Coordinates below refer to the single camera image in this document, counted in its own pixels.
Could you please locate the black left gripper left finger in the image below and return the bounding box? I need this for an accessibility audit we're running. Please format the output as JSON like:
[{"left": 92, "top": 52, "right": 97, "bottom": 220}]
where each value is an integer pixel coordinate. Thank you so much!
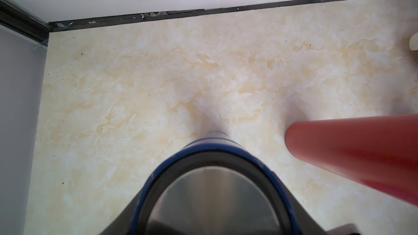
[{"left": 100, "top": 192, "right": 145, "bottom": 235}]

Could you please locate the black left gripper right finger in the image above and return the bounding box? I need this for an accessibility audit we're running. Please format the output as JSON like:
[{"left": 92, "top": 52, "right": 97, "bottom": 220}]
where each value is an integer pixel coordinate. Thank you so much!
[{"left": 288, "top": 195, "right": 327, "bottom": 235}]

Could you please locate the blue thermos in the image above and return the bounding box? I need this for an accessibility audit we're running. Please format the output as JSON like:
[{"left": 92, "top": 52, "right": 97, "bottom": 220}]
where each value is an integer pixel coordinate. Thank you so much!
[{"left": 129, "top": 133, "right": 302, "bottom": 235}]

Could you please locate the red thermos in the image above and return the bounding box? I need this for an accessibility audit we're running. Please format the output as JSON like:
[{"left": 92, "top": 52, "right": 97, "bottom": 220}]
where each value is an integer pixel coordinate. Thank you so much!
[{"left": 285, "top": 114, "right": 418, "bottom": 205}]

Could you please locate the mint green toaster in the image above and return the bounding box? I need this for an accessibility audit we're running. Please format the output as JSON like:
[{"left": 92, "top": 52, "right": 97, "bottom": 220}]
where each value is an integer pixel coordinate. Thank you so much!
[{"left": 409, "top": 33, "right": 418, "bottom": 51}]

